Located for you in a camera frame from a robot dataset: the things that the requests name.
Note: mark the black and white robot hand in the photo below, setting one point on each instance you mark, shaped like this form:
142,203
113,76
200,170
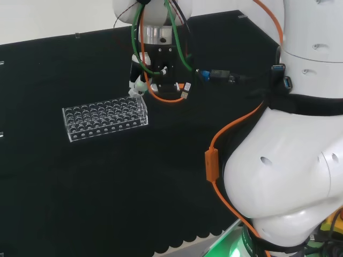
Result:
164,59

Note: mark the clear glass test tube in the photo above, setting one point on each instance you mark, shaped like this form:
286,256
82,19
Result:
138,103

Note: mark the clear acrylic test tube rack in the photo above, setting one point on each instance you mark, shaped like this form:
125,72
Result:
107,125

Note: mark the black adapter with blue plug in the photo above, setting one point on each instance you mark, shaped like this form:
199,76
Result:
219,74

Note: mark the black usb hub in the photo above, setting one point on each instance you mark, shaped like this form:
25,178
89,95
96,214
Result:
281,77

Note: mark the black bench cloth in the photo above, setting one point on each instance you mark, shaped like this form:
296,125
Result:
107,187

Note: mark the pale board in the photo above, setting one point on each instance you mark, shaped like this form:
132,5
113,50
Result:
214,243

